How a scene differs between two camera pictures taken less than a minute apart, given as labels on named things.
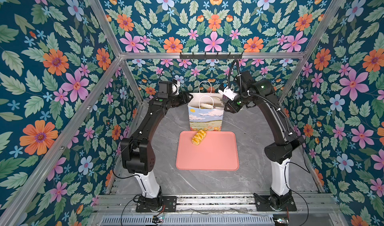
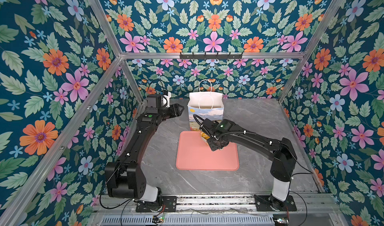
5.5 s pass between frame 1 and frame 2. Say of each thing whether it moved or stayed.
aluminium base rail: stayed
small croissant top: moved
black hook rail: stayed
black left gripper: moved
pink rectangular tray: stayed
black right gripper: moved
